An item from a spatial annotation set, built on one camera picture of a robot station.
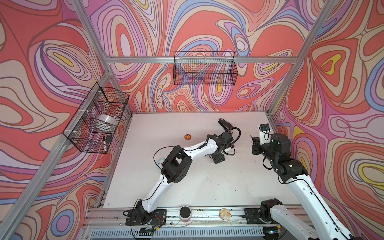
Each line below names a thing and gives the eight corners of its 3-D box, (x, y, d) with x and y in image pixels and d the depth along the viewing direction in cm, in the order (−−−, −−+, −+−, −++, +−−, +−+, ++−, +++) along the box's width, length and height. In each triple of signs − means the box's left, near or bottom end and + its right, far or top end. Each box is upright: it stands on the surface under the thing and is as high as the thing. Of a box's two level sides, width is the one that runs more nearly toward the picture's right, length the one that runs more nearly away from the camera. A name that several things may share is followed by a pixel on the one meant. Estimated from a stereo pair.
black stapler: (227, 132, 109) (229, 128, 105) (217, 122, 115) (218, 118, 111) (231, 130, 111) (232, 125, 107) (220, 120, 117) (221, 116, 113)
